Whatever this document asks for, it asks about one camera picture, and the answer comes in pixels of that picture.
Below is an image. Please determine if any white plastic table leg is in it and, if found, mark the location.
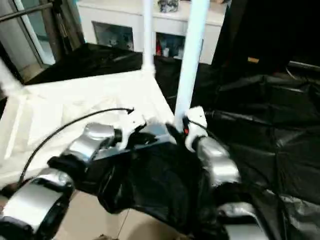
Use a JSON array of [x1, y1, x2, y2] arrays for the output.
[[173, 0, 211, 131], [0, 58, 25, 95], [140, 0, 158, 74]]

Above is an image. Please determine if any white plastic table top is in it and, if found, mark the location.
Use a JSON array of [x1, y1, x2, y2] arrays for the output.
[[0, 66, 176, 189]]

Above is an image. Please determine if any black mat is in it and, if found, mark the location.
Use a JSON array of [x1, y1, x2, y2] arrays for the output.
[[0, 42, 320, 240]]

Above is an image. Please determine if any blue white patterned jar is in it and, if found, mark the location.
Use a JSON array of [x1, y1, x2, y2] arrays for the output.
[[156, 0, 180, 13]]

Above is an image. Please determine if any white glass door cabinet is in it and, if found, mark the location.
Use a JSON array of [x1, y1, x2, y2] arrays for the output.
[[76, 0, 229, 65]]

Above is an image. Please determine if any long dark rod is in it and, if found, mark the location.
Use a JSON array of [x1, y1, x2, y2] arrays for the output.
[[288, 60, 320, 71]]

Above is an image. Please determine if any metal framed glass door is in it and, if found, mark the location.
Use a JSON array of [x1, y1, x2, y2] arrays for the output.
[[0, 0, 86, 81]]

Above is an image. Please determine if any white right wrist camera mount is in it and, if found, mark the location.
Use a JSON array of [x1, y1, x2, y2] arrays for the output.
[[184, 106, 209, 153]]

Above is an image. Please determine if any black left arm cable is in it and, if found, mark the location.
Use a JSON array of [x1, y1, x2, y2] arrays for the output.
[[18, 106, 136, 186]]

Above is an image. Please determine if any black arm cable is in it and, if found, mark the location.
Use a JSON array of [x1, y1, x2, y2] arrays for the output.
[[186, 119, 289, 240], [18, 106, 136, 186]]

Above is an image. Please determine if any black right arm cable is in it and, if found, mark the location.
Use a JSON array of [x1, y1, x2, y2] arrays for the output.
[[186, 119, 289, 240]]

